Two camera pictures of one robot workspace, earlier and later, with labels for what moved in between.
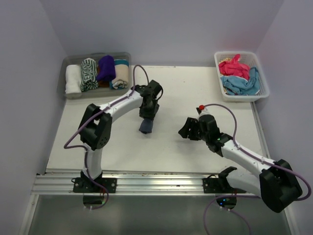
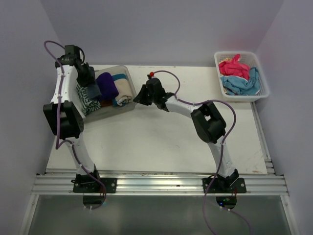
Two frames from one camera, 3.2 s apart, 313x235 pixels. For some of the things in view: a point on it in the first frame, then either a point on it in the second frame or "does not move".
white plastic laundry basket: (241, 76) does not move
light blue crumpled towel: (238, 85) does not move
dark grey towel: (146, 126) to (93, 91)
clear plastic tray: (75, 58) to (102, 111)
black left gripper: (150, 114) to (89, 78)
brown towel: (102, 83) to (106, 103)
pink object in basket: (234, 68) does not move
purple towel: (106, 69) to (106, 85)
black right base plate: (219, 185) does not move
